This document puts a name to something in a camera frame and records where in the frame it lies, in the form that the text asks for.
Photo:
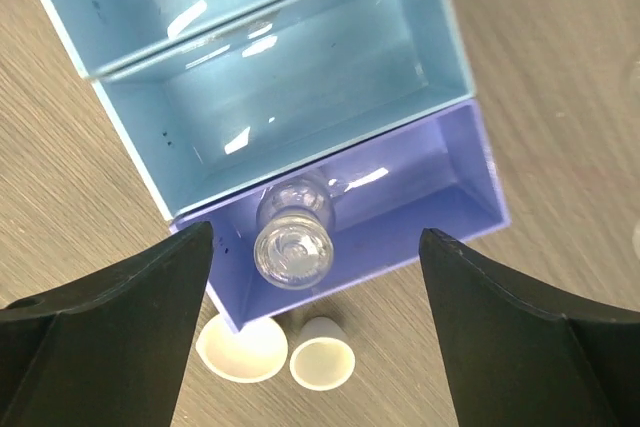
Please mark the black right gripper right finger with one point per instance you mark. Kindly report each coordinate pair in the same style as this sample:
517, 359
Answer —
520, 352

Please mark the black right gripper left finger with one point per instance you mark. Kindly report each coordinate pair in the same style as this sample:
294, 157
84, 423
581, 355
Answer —
110, 348

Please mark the blue three-compartment organizer bin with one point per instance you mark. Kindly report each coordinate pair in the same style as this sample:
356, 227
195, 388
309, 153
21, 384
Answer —
218, 102

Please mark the clear glass beaker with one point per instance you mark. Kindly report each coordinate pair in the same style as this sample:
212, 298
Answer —
629, 95

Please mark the white ceramic crucible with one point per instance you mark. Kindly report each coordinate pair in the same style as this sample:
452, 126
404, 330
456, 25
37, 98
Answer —
322, 359

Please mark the small clear glass flask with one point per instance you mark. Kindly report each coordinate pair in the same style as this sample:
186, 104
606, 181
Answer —
295, 217

